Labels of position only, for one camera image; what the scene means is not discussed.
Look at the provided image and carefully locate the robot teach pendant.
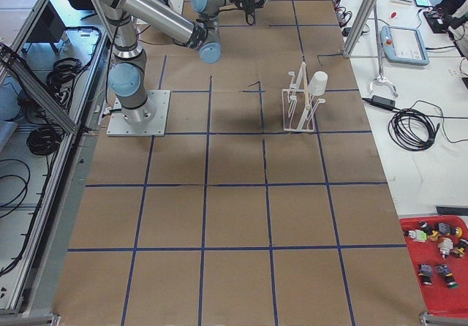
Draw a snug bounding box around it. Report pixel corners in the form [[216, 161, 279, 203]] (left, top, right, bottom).
[[380, 26, 429, 66]]

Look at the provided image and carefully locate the black power adapter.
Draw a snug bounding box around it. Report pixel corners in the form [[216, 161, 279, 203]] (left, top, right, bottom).
[[371, 95, 396, 111]]

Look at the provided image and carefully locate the coiled black cable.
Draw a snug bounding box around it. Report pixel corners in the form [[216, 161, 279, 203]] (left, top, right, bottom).
[[388, 107, 445, 152]]

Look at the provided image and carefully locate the aluminium frame post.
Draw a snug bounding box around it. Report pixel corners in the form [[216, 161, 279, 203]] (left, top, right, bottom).
[[342, 0, 377, 58]]

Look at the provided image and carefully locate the white ikea cup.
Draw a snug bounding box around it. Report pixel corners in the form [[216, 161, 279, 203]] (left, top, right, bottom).
[[308, 71, 328, 96]]

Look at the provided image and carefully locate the white wire cup rack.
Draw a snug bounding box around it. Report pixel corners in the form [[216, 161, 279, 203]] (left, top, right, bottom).
[[281, 61, 325, 133]]

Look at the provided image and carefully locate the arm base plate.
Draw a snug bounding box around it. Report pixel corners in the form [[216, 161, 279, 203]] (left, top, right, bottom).
[[107, 90, 170, 137]]

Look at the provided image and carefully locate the metal reacher grabber tool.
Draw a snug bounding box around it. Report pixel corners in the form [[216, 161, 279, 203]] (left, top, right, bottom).
[[369, 4, 399, 97]]

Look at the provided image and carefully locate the red parts tray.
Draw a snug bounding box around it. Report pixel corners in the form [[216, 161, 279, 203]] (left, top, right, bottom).
[[400, 215, 467, 319]]

